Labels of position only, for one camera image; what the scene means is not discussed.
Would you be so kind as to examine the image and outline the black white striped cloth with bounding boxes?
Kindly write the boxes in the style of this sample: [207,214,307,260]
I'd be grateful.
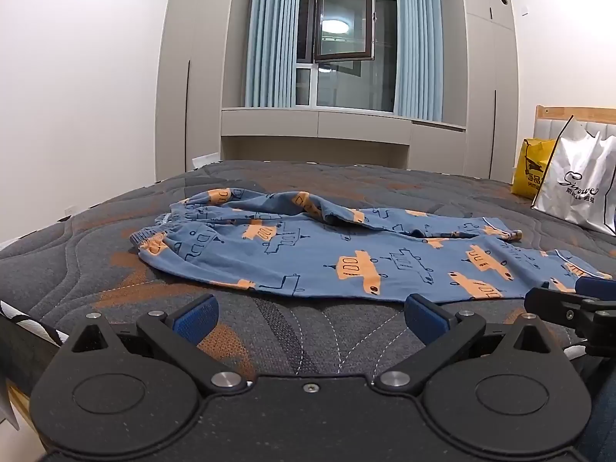
[0,300,66,348]

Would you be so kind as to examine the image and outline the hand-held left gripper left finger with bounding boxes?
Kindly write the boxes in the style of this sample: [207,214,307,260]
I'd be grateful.
[62,293,248,395]

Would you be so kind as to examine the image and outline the beige wardrobe with round hole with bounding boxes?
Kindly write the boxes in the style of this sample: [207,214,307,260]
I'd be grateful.
[454,0,521,184]

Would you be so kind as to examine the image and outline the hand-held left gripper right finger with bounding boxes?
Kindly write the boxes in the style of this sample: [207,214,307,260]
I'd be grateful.
[373,293,560,393]

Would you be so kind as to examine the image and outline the person's blue trouser leg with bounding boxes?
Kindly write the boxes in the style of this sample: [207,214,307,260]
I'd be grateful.
[575,370,616,462]

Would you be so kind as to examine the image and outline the yellow shopping bag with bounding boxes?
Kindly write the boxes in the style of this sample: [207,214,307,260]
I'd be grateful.
[511,138,558,200]

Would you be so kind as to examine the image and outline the grey quilted bed mattress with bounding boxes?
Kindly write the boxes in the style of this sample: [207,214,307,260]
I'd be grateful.
[0,160,616,395]

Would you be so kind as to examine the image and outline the light blue curtain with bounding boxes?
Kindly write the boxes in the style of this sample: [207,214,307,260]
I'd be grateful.
[245,0,302,109]
[393,0,444,121]

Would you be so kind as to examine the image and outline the window with open sash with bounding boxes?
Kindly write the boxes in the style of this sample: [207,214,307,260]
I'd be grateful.
[295,0,398,112]

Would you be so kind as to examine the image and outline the white shopping bag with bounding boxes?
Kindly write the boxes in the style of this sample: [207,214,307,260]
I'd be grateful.
[531,115,616,236]

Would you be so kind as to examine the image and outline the wooden padded headboard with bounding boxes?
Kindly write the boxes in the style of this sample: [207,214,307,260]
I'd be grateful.
[533,104,616,142]

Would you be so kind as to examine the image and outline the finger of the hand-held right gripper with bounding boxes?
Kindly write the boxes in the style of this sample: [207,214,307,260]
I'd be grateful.
[524,287,598,334]
[576,276,616,302]

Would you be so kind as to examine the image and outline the blue pants with orange print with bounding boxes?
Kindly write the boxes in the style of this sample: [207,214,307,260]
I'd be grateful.
[129,187,613,304]

